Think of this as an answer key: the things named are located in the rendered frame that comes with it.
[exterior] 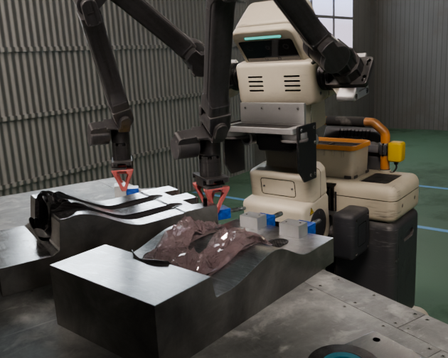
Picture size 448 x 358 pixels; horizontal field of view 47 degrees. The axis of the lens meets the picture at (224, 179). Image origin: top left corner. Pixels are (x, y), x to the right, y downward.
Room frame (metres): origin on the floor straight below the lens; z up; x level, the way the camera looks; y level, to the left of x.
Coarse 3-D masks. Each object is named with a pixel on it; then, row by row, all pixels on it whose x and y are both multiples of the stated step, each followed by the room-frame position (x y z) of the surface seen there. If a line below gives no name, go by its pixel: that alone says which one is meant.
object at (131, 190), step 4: (116, 184) 1.62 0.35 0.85; (124, 184) 1.62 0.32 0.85; (116, 188) 1.59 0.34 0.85; (128, 188) 1.61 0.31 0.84; (132, 188) 1.61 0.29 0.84; (136, 188) 1.61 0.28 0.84; (144, 188) 1.63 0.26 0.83; (148, 188) 1.63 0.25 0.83; (152, 188) 1.63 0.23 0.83; (116, 192) 1.59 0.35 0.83; (120, 192) 1.60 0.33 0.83; (124, 192) 1.60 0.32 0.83; (128, 192) 1.60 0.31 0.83; (132, 192) 1.60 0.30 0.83; (136, 192) 1.61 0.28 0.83; (116, 196) 1.59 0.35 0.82; (120, 196) 1.60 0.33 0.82
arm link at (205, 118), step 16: (208, 0) 1.13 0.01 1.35; (224, 0) 1.08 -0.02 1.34; (208, 16) 1.14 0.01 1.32; (224, 16) 1.13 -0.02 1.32; (208, 32) 1.16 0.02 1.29; (224, 32) 1.15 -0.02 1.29; (208, 48) 1.17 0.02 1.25; (224, 48) 1.17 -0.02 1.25; (208, 64) 1.19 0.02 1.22; (224, 64) 1.19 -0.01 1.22; (208, 80) 1.21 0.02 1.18; (224, 80) 1.22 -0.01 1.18; (208, 96) 1.23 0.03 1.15; (224, 96) 1.24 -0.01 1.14; (208, 112) 1.24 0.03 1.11; (224, 112) 1.25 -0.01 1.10; (208, 128) 1.26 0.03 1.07
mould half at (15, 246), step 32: (64, 192) 1.26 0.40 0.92; (160, 192) 1.34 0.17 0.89; (64, 224) 1.00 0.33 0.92; (96, 224) 1.04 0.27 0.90; (128, 224) 1.07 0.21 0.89; (160, 224) 1.11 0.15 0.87; (0, 256) 1.00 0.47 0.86; (32, 256) 0.99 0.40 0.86; (64, 256) 1.00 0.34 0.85; (0, 288) 0.94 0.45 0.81; (32, 288) 0.96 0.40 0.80
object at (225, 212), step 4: (220, 208) 1.33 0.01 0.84; (224, 208) 1.33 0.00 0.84; (228, 208) 1.32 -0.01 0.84; (232, 208) 1.35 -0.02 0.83; (236, 208) 1.35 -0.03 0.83; (240, 208) 1.36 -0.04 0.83; (244, 208) 1.36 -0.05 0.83; (220, 212) 1.31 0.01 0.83; (224, 212) 1.32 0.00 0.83; (228, 212) 1.32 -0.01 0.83; (220, 216) 1.31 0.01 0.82; (224, 216) 1.32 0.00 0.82; (228, 216) 1.32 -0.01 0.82
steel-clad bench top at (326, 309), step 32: (32, 192) 1.79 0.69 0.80; (96, 192) 1.74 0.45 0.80; (0, 224) 1.42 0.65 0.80; (320, 288) 0.90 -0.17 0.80; (352, 288) 0.89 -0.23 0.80; (0, 320) 0.84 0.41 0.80; (32, 320) 0.83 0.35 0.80; (256, 320) 0.79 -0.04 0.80; (288, 320) 0.78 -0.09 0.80; (320, 320) 0.78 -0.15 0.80; (352, 320) 0.77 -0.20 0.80; (384, 320) 0.77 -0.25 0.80; (416, 320) 0.76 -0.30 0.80; (0, 352) 0.73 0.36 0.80; (32, 352) 0.72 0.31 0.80; (64, 352) 0.72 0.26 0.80; (96, 352) 0.72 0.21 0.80; (224, 352) 0.70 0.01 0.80; (256, 352) 0.69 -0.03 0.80; (288, 352) 0.69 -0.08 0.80
